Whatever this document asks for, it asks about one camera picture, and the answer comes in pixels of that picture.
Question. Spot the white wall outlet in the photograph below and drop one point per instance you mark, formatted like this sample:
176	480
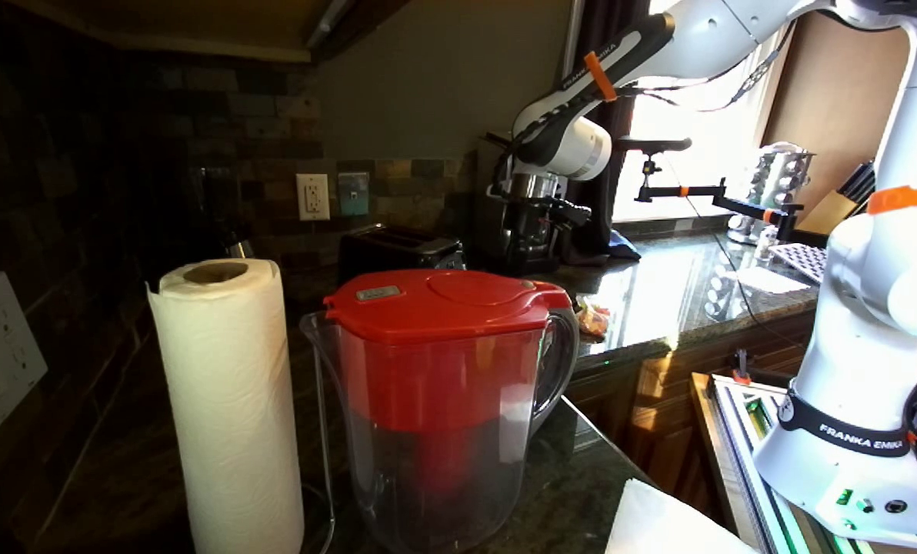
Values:
312	195

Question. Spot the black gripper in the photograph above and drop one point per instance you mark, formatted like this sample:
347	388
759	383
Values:
538	215

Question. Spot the white paper napkin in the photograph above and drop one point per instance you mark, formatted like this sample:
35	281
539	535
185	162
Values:
651	521

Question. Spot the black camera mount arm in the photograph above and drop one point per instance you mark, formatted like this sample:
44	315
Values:
717	195

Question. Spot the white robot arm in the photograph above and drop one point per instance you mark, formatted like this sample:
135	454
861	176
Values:
842	447

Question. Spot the wooden knife block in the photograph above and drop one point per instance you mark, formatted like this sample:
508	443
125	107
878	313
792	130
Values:
838	208

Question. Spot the black toaster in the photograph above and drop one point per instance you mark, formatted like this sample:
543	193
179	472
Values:
394	246

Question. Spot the white paper towel roll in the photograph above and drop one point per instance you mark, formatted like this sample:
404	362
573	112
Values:
227	362

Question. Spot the clear water filter pitcher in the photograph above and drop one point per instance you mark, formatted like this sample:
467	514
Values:
442	375

